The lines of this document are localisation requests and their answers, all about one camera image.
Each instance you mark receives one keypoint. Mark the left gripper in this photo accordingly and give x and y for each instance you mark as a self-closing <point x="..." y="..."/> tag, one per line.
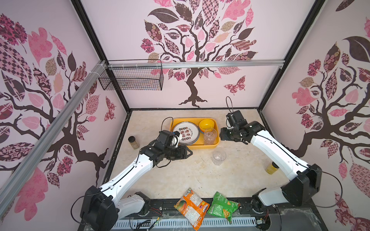
<point x="182" y="154"/>

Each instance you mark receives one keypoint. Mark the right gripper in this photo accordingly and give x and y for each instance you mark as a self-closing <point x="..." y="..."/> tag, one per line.
<point x="223" y="134"/>

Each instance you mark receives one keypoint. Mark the clear cup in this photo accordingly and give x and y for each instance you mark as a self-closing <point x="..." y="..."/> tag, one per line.
<point x="210" y="136"/>
<point x="219" y="156"/>

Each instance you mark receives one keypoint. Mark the yellow bowl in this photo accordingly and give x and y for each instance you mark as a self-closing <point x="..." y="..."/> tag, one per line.
<point x="206" y="124"/>

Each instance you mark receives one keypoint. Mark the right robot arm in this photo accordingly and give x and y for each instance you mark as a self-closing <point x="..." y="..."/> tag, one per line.
<point x="304" y="179"/>

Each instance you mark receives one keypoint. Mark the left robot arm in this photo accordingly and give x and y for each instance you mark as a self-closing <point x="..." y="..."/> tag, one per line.
<point x="103" y="206"/>

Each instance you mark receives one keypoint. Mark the yellow plastic bin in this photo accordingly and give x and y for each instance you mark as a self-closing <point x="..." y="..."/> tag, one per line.
<point x="199" y="144"/>

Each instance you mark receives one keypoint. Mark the black-capped bottle left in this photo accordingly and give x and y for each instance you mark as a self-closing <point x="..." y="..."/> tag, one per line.
<point x="133" y="142"/>

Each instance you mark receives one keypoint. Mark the yellow jar black lid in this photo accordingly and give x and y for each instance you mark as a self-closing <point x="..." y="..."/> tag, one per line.
<point x="272" y="168"/>

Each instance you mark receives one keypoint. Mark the orange snack bag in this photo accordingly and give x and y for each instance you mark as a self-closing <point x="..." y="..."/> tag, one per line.
<point x="193" y="208"/>

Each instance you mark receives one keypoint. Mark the green snack bag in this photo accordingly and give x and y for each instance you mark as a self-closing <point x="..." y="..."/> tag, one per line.
<point x="222" y="207"/>

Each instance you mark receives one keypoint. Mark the white vent grille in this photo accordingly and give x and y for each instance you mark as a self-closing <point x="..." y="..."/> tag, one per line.
<point x="181" y="224"/>

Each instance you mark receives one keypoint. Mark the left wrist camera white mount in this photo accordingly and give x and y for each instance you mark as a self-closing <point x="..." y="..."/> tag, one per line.
<point x="175" y="139"/>

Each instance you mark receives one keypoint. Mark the black wire basket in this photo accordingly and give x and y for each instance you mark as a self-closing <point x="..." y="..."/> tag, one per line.
<point x="133" y="75"/>

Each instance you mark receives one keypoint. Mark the aluminium rail bar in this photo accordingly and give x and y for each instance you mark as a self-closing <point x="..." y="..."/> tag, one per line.
<point x="18" y="179"/>

